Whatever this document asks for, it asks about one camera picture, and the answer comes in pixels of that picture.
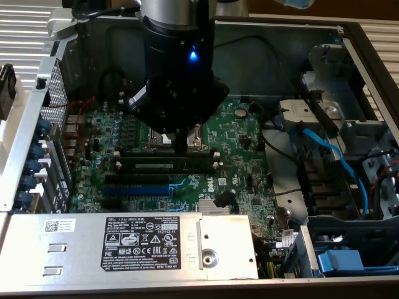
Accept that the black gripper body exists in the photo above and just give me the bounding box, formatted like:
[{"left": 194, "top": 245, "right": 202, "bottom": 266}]
[{"left": 137, "top": 18, "right": 231, "bottom": 135}]

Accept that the black RAM stick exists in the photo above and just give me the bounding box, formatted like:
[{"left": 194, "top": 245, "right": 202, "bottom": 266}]
[{"left": 120, "top": 156, "right": 216, "bottom": 174}]

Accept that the metal CPU socket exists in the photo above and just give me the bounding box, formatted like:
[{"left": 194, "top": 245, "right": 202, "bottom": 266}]
[{"left": 142, "top": 121, "right": 210, "bottom": 154}]

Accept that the green Dell motherboard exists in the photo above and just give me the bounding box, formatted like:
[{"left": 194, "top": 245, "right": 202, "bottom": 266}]
[{"left": 67, "top": 98, "right": 283, "bottom": 247}]

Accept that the long black expansion slot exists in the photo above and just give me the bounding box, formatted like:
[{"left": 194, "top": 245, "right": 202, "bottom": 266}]
[{"left": 104, "top": 173, "right": 171, "bottom": 186}]

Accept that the blue expansion slot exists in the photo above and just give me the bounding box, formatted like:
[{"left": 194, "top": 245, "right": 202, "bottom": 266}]
[{"left": 102, "top": 185, "right": 171, "bottom": 197}]

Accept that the silver finned chipset heatsink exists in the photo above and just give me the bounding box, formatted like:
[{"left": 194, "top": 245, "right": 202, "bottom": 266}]
[{"left": 198, "top": 199, "right": 240, "bottom": 216}]

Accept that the black motherboard power plug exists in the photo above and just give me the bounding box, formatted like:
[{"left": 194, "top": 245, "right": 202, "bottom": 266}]
[{"left": 214, "top": 189, "right": 240, "bottom": 209}]

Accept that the grey open PC case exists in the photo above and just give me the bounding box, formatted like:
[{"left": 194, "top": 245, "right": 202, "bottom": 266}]
[{"left": 0, "top": 8, "right": 399, "bottom": 297}]

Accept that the short black expansion slot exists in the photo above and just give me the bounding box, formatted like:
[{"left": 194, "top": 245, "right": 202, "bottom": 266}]
[{"left": 100, "top": 197, "right": 123, "bottom": 210}]

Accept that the metal rear port stack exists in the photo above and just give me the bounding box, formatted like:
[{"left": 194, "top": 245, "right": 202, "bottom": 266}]
[{"left": 62, "top": 113, "right": 90, "bottom": 163}]

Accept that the black power supply label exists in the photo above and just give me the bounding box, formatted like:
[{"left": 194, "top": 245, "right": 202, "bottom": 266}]
[{"left": 100, "top": 216, "right": 181, "bottom": 270}]

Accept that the grey metal disk bay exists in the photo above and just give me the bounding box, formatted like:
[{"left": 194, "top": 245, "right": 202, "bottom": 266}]
[{"left": 278, "top": 43, "right": 399, "bottom": 219}]

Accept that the blue card retention clip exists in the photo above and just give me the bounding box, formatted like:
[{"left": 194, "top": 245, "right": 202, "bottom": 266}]
[
  {"left": 29, "top": 144, "right": 46, "bottom": 161},
  {"left": 16, "top": 190, "right": 34, "bottom": 207},
  {"left": 21, "top": 174, "right": 39, "bottom": 192},
  {"left": 36, "top": 118, "right": 52, "bottom": 136},
  {"left": 24, "top": 159, "right": 43, "bottom": 176}
]

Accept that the black disk bay latch bar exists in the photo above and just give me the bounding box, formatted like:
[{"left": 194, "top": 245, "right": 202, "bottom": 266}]
[{"left": 291, "top": 79, "right": 341, "bottom": 135}]

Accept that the white barcode sticker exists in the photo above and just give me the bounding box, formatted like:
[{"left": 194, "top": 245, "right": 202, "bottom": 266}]
[{"left": 42, "top": 219, "right": 77, "bottom": 233}]

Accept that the silver power supply unit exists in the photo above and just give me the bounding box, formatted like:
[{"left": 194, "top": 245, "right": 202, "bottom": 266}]
[{"left": 0, "top": 212, "right": 260, "bottom": 280}]

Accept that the white plastic parts rack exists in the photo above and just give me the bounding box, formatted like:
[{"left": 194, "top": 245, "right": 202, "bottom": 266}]
[{"left": 0, "top": 74, "right": 34, "bottom": 219}]

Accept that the blue plastic drive caddy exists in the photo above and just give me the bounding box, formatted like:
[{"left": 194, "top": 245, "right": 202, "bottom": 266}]
[{"left": 315, "top": 249, "right": 399, "bottom": 277}]

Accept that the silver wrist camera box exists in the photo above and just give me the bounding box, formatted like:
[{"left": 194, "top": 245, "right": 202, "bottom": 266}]
[{"left": 126, "top": 85, "right": 153, "bottom": 115}]

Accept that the black looped wire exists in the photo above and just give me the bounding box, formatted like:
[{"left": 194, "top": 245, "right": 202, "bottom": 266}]
[{"left": 98, "top": 68, "right": 132, "bottom": 102}]

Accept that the black disk wire with plug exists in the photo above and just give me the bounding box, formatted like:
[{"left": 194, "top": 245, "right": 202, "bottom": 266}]
[{"left": 214, "top": 34, "right": 302, "bottom": 97}]

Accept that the thin red wire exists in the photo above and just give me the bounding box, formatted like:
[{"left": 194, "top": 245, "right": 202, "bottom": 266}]
[{"left": 49, "top": 95, "right": 97, "bottom": 148}]

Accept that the flat blue disk wire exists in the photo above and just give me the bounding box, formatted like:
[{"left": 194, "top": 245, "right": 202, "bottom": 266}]
[{"left": 288, "top": 123, "right": 371, "bottom": 213}]

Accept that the black finned plastic bracket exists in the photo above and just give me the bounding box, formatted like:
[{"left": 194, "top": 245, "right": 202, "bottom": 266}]
[{"left": 297, "top": 156, "right": 368, "bottom": 216}]

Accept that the power supply wire bundle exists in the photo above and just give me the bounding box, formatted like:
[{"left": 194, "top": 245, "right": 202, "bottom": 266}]
[{"left": 254, "top": 236, "right": 283, "bottom": 278}]

